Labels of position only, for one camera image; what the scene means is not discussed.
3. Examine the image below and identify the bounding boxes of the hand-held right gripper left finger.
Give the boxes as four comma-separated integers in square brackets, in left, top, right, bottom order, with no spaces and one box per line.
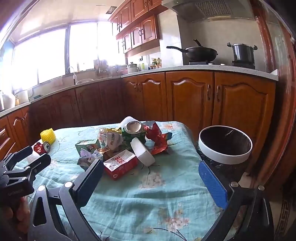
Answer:
[28,159,104,241]

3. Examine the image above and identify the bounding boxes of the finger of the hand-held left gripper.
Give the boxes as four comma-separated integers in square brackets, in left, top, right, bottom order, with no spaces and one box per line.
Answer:
[6,153,51,184]
[0,146,33,173]

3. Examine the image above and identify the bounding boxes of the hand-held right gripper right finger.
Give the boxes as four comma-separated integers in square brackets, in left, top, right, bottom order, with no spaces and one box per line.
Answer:
[198,161,275,241]

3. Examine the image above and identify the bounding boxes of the purple white paper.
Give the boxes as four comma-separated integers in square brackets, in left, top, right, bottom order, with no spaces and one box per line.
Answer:
[77,148,104,169]

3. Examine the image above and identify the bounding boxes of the white-rimmed bin with black bag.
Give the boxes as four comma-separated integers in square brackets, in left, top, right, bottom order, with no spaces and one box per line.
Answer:
[198,126,253,167]

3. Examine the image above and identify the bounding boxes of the red cardboard box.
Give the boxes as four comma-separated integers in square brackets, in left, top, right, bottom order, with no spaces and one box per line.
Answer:
[103,149,139,181]

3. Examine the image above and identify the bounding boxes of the green printed carton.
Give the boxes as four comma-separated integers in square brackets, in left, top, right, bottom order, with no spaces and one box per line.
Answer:
[75,139,102,158]

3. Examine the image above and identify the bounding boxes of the white foam block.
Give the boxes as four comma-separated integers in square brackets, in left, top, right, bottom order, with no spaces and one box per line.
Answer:
[130,137,156,167]

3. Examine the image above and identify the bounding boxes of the green drink can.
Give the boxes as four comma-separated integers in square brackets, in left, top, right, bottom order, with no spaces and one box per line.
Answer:
[121,120,147,144]

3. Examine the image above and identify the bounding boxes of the red foil wrapper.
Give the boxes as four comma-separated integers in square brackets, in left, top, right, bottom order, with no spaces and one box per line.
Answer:
[142,120,174,156]

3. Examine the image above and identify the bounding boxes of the person's left hand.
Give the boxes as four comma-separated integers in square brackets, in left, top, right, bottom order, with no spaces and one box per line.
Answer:
[0,196,31,232]

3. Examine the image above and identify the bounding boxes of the red drink can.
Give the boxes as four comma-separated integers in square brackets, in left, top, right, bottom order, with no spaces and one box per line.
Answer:
[33,141,51,155]

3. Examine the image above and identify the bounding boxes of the yellow foam fruit net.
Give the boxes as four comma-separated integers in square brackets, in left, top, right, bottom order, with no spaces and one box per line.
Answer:
[40,128,56,143]

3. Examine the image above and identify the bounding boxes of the crumpled white printed wrapper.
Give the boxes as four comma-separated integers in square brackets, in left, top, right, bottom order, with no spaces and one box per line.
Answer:
[98,128,125,151]

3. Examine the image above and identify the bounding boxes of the white kettle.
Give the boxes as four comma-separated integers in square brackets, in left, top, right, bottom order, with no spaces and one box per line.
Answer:
[0,91,16,110]

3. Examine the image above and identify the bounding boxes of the light blue floral tablecloth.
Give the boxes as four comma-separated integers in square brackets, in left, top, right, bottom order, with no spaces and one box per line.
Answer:
[14,121,232,241]

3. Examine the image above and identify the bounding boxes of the white round container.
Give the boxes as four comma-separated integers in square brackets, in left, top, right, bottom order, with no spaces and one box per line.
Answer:
[14,89,29,105]

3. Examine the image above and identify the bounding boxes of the white foam fruit net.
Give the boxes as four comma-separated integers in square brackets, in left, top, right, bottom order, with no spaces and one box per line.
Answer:
[120,116,141,128]

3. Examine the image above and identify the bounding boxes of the patterned floor mat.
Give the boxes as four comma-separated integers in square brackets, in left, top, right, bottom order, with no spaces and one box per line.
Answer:
[276,195,296,232]

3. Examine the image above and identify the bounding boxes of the wooden base cabinets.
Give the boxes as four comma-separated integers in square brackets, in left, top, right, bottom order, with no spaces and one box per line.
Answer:
[0,71,277,163]

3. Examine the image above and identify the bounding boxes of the chrome kitchen faucet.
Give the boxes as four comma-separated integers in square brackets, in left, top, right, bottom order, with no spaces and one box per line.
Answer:
[66,66,78,85]

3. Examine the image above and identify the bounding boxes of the kitchen window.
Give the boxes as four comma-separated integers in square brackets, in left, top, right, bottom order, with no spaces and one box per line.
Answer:
[0,21,126,93]

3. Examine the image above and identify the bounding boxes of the utensil rack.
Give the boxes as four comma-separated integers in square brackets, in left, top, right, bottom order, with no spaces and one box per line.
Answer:
[93,59,110,77]

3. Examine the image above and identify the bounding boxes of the black gas stove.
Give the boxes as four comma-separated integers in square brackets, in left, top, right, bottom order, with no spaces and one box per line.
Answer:
[183,60,256,70]

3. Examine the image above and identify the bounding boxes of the pale speckled kitchen countertop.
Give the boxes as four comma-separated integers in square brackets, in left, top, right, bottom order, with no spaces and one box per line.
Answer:
[0,64,279,118]

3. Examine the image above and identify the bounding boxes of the black wok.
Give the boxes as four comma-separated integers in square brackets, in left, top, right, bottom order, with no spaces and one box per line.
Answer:
[166,39,218,62]

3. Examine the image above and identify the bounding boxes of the cluster of condiment bottles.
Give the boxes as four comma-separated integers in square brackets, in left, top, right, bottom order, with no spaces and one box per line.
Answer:
[150,57,162,69]

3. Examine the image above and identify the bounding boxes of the steel cooking pot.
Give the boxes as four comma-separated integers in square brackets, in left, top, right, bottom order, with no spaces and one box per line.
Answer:
[227,42,258,63]

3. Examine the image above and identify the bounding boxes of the steel range hood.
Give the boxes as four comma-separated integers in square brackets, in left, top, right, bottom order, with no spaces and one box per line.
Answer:
[161,0,255,23]

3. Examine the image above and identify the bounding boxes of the wooden door frame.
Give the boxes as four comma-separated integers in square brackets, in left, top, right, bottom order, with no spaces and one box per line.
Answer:
[251,0,296,188]

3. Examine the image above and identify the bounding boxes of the wooden wall cabinets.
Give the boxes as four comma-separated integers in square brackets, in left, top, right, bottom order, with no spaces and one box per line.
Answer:
[109,0,169,54]

